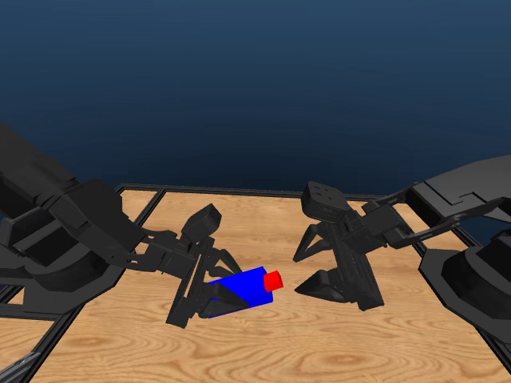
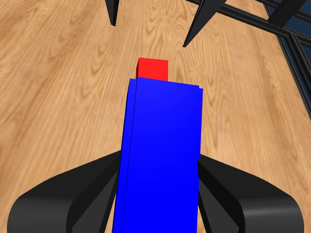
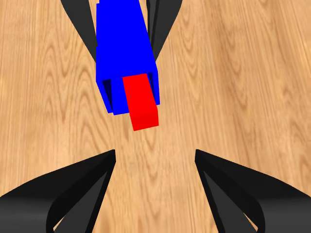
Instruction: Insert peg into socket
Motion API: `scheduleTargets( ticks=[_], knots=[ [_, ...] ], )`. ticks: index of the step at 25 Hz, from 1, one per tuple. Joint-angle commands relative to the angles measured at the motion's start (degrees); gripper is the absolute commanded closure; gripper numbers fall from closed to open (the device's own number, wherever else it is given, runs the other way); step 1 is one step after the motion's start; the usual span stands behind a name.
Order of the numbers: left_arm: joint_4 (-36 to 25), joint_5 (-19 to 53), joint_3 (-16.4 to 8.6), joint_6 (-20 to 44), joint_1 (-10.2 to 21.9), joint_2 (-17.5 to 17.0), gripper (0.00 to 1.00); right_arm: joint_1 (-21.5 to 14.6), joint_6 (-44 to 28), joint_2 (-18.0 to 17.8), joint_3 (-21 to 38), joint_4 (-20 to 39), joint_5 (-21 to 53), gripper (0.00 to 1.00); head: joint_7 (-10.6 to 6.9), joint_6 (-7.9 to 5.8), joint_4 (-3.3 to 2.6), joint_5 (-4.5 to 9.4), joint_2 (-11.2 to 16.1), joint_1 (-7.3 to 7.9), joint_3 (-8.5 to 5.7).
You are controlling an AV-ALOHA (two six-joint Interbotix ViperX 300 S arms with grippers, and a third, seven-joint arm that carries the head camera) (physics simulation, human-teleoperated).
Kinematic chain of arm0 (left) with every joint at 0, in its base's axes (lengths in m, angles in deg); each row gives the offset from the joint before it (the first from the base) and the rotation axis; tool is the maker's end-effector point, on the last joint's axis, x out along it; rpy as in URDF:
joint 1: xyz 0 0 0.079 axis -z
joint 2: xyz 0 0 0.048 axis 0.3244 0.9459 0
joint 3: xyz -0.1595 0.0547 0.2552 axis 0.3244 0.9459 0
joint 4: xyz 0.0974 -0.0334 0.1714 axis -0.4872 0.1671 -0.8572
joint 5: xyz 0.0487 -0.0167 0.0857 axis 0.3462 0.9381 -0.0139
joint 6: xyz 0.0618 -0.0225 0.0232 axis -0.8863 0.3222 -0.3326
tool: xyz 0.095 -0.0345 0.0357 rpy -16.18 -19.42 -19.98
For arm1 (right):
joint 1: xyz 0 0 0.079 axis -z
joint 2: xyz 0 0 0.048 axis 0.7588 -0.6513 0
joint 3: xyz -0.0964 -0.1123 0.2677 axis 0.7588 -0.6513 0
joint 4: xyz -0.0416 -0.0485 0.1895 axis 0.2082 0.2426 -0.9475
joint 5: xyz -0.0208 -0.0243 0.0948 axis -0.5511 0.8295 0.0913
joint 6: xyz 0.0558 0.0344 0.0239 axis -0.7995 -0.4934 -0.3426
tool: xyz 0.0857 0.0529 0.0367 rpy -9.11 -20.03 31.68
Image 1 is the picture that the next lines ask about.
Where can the black table frame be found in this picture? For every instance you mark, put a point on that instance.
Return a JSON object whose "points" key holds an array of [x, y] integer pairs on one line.
{"points": [[239, 188]]}

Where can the blue hollow socket block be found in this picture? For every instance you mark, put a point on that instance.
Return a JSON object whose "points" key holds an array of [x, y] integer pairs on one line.
{"points": [[247, 285]]}

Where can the thin red peg bar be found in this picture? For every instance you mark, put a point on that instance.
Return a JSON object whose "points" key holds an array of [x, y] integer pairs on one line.
{"points": [[273, 281]]}

